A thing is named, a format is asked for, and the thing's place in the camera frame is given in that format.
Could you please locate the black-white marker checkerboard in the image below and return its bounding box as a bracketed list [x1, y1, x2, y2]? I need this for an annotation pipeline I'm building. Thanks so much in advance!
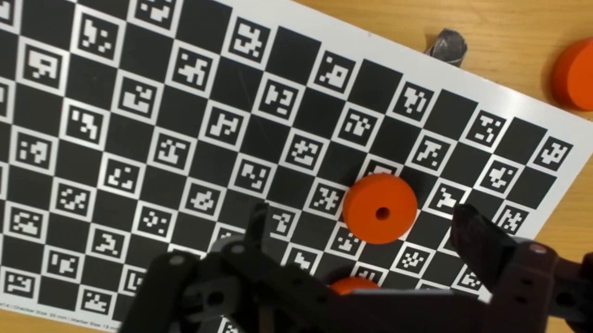
[0, 0, 593, 333]

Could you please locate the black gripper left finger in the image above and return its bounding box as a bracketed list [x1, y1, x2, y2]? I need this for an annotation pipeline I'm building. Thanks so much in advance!
[118, 201, 348, 333]

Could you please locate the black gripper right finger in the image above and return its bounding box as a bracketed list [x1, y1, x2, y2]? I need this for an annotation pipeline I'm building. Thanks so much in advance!
[450, 203, 593, 333]

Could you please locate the small gray metal piece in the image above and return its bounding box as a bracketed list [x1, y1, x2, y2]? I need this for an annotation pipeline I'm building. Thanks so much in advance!
[424, 27, 468, 68]

